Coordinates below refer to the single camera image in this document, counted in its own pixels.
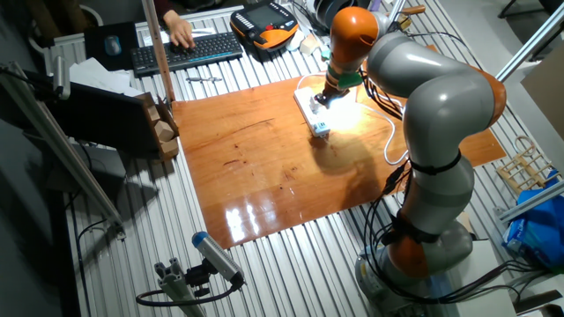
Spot long aluminium frame bar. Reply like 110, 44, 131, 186
0, 61, 127, 239
493, 178, 564, 224

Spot black flat panel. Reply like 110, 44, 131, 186
26, 81, 155, 159

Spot orange and black teach pendant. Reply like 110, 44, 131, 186
229, 0, 301, 52

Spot white paper sheets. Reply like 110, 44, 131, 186
68, 56, 145, 98
143, 26, 218, 48

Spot white bulb holder with bulb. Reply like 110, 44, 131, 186
308, 94, 367, 133

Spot black keyboard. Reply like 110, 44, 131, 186
130, 31, 244, 77

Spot black mouse pad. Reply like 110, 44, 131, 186
83, 20, 141, 72

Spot beige cardboard panel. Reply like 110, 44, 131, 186
519, 41, 564, 146

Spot bare person hand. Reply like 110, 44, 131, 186
162, 9, 197, 50

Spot aluminium profile camera mount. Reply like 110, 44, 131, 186
153, 257, 208, 317

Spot white rounded object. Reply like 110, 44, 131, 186
285, 29, 306, 52

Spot brown wooden board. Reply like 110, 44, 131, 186
170, 43, 508, 250

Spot grey computer mouse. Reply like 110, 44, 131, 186
103, 33, 122, 57

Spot blue bag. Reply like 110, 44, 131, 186
501, 169, 564, 272

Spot black round drum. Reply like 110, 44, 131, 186
313, 0, 367, 30

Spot white power strip cable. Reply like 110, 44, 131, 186
297, 72, 411, 166

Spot white power strip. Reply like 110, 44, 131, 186
293, 86, 332, 138

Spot dark sleeved person forearm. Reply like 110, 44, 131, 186
152, 0, 177, 19

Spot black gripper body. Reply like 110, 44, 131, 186
319, 84, 352, 103

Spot wooden stick rack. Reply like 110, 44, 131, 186
495, 135, 560, 195

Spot black camera cable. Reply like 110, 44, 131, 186
135, 276, 246, 308

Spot silver depth camera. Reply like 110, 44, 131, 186
191, 231, 246, 287
51, 55, 71, 101

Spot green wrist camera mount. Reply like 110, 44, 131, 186
325, 65, 365, 89

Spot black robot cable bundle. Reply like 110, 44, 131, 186
356, 12, 537, 306

